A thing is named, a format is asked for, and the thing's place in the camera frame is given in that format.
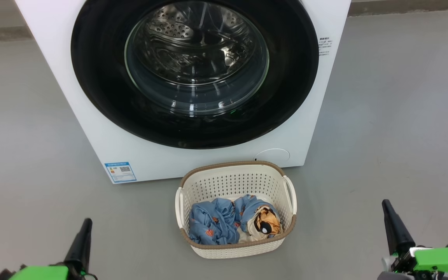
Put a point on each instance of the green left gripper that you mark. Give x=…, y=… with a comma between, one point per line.
x=41, y=273

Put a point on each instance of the white front-load washing machine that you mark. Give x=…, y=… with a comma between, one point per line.
x=91, y=147

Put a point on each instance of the blue garment with orange prints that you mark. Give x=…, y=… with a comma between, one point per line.
x=208, y=221

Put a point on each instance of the perforated steel washer drum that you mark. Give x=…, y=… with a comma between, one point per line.
x=193, y=46

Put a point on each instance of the round white filter cover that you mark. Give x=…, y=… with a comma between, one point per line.
x=272, y=155

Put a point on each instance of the black round washer door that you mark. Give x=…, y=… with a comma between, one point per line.
x=99, y=77

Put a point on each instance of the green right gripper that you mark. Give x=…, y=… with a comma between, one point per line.
x=441, y=260

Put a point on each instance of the blue energy label sticker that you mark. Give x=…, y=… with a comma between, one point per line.
x=121, y=172

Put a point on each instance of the small printed text label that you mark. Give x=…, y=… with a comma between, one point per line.
x=324, y=46

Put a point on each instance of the cream perforated laundry basket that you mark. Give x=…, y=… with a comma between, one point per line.
x=228, y=179

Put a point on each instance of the cream garment with orange print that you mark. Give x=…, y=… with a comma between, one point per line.
x=265, y=224

